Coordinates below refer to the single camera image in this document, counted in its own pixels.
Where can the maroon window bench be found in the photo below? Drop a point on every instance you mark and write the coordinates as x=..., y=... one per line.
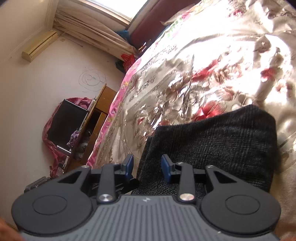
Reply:
x=151, y=26

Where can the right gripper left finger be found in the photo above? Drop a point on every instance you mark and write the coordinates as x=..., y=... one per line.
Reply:
x=122, y=172

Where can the wall air conditioner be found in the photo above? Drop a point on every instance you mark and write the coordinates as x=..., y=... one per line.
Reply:
x=39, y=44

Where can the beige curtain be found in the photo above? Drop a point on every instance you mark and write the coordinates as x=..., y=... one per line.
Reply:
x=90, y=30

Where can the black pants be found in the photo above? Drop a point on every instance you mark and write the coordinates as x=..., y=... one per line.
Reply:
x=242, y=142

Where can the floral satin bedspread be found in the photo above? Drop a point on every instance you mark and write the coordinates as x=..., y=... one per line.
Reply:
x=217, y=57

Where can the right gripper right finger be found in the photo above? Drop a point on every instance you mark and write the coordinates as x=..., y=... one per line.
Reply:
x=172, y=171

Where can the wooden nightstand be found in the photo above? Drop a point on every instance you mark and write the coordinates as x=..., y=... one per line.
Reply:
x=90, y=129

